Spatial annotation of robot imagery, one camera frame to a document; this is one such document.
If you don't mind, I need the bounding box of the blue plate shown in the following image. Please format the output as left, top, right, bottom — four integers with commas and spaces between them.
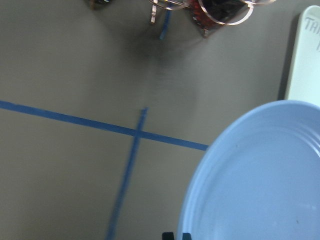
176, 100, 320, 240

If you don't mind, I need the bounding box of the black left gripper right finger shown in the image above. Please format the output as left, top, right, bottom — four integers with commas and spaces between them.
182, 232, 191, 240

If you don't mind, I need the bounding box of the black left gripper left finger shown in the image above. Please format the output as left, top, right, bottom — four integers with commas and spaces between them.
161, 232, 175, 240

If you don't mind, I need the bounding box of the copper wire bottle basket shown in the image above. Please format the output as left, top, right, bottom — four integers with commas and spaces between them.
84, 0, 278, 39

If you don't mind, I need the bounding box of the cream plastic tray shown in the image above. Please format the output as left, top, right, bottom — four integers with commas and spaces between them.
284, 5, 320, 106

